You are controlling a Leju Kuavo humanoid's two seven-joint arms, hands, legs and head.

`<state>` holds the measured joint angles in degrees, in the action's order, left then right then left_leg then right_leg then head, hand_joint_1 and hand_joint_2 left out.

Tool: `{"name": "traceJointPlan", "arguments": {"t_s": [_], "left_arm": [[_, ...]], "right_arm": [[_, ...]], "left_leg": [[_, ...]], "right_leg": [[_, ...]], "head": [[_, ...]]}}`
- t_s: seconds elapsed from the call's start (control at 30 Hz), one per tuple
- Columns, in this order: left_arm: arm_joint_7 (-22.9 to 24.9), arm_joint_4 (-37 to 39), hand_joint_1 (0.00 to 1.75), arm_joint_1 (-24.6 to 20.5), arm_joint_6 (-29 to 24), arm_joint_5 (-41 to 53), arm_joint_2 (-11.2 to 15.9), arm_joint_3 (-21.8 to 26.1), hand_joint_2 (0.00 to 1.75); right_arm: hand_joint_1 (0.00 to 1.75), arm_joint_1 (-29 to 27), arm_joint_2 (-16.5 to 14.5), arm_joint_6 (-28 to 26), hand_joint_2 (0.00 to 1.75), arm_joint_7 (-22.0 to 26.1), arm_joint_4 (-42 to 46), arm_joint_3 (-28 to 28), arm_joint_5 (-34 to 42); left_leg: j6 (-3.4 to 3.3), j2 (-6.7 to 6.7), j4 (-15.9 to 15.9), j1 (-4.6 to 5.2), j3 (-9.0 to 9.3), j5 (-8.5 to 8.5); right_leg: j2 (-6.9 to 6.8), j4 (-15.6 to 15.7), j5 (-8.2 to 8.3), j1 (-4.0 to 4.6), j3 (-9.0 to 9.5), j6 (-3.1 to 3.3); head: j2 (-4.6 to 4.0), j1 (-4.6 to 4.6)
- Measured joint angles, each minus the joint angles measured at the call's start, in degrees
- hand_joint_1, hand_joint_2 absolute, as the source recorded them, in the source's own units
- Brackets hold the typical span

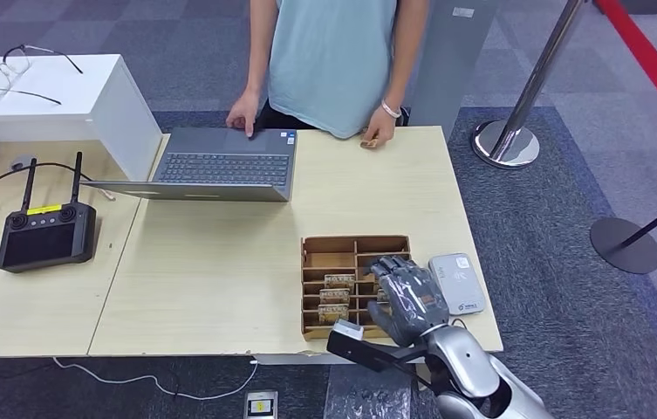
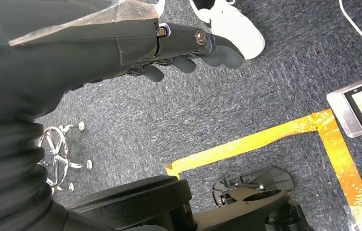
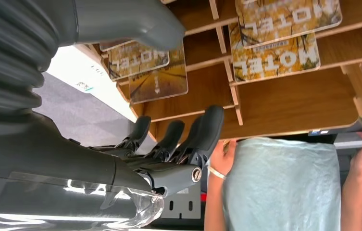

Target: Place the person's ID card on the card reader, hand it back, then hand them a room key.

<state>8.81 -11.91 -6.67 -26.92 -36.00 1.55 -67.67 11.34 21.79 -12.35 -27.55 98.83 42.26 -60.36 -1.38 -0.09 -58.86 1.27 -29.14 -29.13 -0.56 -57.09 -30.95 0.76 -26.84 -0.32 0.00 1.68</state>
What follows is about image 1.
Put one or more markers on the grey standing panel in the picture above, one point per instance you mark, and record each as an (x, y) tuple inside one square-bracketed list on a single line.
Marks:
[(449, 63)]

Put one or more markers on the floor socket device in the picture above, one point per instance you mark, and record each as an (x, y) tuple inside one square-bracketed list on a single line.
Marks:
[(260, 406)]

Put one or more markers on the grey laptop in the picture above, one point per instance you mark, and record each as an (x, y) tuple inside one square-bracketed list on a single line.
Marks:
[(224, 168)]

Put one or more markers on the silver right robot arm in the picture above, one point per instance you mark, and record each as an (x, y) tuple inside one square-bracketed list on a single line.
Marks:
[(467, 370)]

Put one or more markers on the black rimmed eyeglasses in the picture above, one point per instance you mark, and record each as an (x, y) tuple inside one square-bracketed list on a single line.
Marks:
[(1, 77)]

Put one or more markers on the chrome stanchion post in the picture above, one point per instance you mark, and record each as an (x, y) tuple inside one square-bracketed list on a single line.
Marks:
[(507, 141)]

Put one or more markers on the person's right hand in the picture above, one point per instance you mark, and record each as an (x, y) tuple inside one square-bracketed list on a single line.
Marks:
[(244, 113)]

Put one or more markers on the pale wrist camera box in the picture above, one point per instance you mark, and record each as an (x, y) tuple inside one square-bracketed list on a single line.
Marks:
[(349, 329)]

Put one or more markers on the plastic wrapped dark panel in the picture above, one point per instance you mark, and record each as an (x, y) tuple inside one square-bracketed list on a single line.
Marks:
[(368, 396)]

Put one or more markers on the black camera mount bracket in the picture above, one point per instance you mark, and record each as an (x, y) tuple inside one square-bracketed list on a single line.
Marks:
[(374, 355)]

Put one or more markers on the stanchion post with black base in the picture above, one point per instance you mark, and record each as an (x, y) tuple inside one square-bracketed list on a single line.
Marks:
[(402, 115)]

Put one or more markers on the grey card reader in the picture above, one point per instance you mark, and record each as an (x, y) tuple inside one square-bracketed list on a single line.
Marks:
[(458, 283)]

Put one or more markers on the person's right forearm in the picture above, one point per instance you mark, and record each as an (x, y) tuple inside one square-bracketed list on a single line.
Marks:
[(261, 46)]

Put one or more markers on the black remote controller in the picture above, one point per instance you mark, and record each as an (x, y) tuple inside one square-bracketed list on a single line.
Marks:
[(45, 243)]

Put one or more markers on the black stanchion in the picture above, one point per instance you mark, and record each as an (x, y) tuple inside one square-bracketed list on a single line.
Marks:
[(623, 246)]

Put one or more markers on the red barrier belt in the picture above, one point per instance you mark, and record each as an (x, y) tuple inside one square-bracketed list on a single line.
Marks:
[(652, 63)]

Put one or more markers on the person's left forearm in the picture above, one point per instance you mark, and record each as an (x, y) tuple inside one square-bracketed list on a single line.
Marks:
[(409, 46)]

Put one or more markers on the person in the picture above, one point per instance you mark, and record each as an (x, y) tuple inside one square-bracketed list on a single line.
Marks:
[(334, 58)]

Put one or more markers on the wooden card organizer box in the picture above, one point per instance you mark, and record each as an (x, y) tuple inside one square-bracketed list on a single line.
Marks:
[(328, 257)]

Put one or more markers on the white box riser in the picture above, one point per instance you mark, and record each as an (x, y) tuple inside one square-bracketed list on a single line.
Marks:
[(45, 115)]

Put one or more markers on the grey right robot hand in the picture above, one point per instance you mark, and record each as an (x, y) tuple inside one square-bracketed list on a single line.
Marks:
[(415, 306)]

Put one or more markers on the hotel key card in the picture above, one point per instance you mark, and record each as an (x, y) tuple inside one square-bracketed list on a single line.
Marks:
[(334, 314), (335, 296), (339, 281)]

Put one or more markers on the small grey adapter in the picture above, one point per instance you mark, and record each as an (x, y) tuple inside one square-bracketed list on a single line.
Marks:
[(21, 162)]

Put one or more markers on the tan ID card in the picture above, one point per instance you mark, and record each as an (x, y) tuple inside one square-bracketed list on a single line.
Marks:
[(369, 143)]

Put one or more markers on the person's left hand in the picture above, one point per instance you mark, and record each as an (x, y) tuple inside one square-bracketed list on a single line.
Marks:
[(381, 124)]

